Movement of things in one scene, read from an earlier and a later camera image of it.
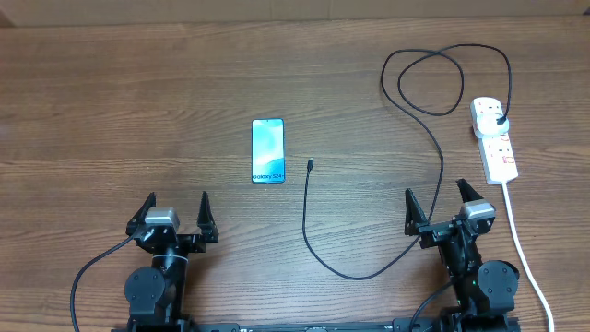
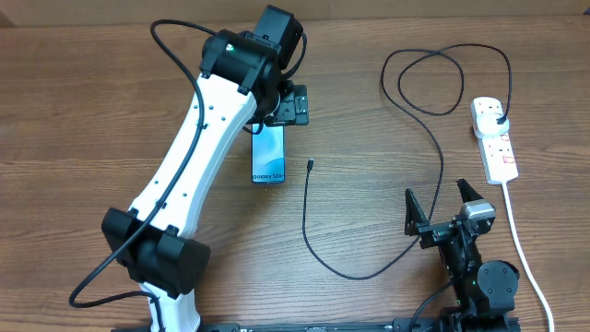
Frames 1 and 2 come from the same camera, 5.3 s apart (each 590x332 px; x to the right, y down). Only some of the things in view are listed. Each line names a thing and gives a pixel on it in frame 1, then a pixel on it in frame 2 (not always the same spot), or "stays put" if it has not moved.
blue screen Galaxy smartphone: [267, 150] stays put
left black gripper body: [193, 243] -> [291, 110]
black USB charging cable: [304, 208] stays put
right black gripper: [416, 225] stays put
